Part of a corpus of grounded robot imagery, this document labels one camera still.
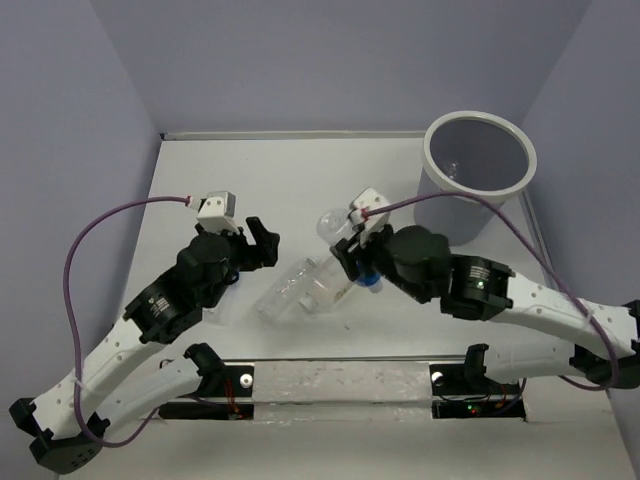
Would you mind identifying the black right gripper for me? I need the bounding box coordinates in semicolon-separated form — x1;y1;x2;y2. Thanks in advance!
331;218;430;304

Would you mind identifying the blue label bottle white cap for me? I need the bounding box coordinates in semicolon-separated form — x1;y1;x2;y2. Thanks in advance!
316;208;383;293

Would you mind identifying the small blue label bottle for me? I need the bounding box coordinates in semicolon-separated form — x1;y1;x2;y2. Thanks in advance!
203;273;240;327

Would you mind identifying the clear slim bottle blue cap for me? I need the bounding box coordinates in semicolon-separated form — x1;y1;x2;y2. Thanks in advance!
441;159;466;183

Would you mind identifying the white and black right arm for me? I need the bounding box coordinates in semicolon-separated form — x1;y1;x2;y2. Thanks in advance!
330;225;639;392

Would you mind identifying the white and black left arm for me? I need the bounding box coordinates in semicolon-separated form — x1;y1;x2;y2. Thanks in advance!
9;217;280;475

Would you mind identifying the grey bin with white rim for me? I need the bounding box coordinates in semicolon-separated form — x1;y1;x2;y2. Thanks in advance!
413;111;538;246

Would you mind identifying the large ribbed clear bottle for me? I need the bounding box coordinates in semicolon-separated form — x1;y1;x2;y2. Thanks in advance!
298;257;356;314

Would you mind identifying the crushed clear bottle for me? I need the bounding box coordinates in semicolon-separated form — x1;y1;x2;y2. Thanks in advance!
254;257;318;325

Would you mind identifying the white foam strip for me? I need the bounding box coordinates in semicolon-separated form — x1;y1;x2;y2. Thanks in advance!
252;360;433;424

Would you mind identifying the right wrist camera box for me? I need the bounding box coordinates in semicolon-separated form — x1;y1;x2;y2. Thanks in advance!
348;187;391;246

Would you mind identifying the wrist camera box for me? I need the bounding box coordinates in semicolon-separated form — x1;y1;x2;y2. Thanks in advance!
187;191;240;234
348;187;391;246

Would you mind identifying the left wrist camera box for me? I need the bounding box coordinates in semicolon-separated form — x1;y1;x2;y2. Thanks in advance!
187;191;240;234

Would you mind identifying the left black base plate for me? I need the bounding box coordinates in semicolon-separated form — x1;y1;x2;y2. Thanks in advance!
158;343;255;421

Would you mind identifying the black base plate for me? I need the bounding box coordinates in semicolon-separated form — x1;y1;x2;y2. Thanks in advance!
158;343;255;421
429;344;526;421

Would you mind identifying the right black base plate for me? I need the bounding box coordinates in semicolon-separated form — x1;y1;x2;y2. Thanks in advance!
429;344;526;421

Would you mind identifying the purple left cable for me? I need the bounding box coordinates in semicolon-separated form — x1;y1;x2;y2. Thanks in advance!
65;195;201;446

